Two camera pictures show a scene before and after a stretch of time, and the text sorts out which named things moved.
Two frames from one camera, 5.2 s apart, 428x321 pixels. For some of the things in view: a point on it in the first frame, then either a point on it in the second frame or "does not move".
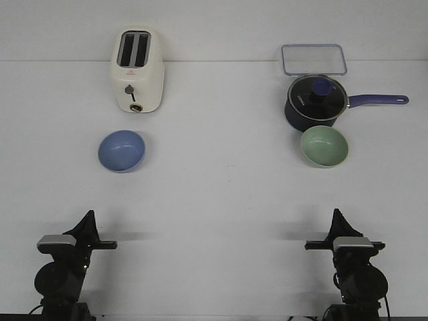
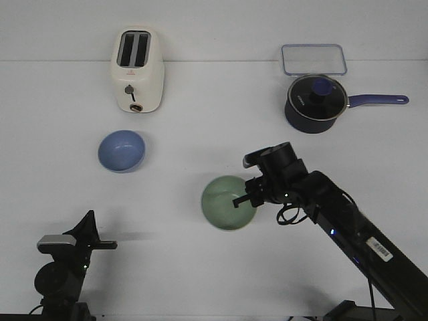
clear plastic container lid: (315, 59) does not move
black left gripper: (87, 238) does not move
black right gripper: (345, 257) -> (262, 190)
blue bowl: (122, 151) does not move
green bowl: (324, 146) -> (217, 202)
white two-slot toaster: (138, 63) does not move
